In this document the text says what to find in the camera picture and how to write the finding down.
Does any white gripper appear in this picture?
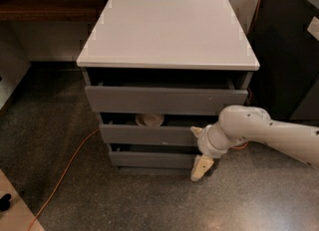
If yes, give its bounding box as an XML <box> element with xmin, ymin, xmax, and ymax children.
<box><xmin>190</xmin><ymin>123</ymin><xmax>229</xmax><ymax>182</ymax></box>

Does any grey drawer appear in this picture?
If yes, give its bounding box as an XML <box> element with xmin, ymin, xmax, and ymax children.
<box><xmin>85</xmin><ymin>86</ymin><xmax>247</xmax><ymax>116</ymax></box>
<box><xmin>99</xmin><ymin>114</ymin><xmax>232</xmax><ymax>148</ymax></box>
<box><xmin>109</xmin><ymin>143</ymin><xmax>200</xmax><ymax>169</ymax></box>

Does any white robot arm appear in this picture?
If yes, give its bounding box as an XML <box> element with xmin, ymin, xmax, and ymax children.
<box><xmin>190</xmin><ymin>106</ymin><xmax>319</xmax><ymax>181</ymax></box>

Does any grey bottom drawer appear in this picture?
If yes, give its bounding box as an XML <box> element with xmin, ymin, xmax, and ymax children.
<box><xmin>109</xmin><ymin>143</ymin><xmax>200</xmax><ymax>169</ymax></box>

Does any grey drawer cabinet white top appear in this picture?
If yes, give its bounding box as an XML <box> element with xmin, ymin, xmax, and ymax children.
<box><xmin>77</xmin><ymin>0</ymin><xmax>259</xmax><ymax>175</ymax></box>

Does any grey top drawer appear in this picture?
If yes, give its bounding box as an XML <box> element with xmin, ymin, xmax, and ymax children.
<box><xmin>85</xmin><ymin>86</ymin><xmax>247</xmax><ymax>116</ymax></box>

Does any white ceramic bowl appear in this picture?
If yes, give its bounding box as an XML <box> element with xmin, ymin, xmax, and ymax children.
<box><xmin>136</xmin><ymin>114</ymin><xmax>164</xmax><ymax>126</ymax></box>

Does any light wooden table corner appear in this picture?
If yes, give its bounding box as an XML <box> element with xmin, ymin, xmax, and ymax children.
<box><xmin>0</xmin><ymin>169</ymin><xmax>45</xmax><ymax>231</ymax></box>

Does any dark wooden shelf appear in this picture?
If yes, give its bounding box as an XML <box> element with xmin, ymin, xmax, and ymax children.
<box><xmin>0</xmin><ymin>0</ymin><xmax>108</xmax><ymax>22</ymax></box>

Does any small black object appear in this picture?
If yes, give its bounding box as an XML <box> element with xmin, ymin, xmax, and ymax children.
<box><xmin>0</xmin><ymin>193</ymin><xmax>12</xmax><ymax>211</ymax></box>

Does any orange power cable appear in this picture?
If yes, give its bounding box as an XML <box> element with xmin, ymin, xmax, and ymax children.
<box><xmin>26</xmin><ymin>0</ymin><xmax>278</xmax><ymax>231</ymax></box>

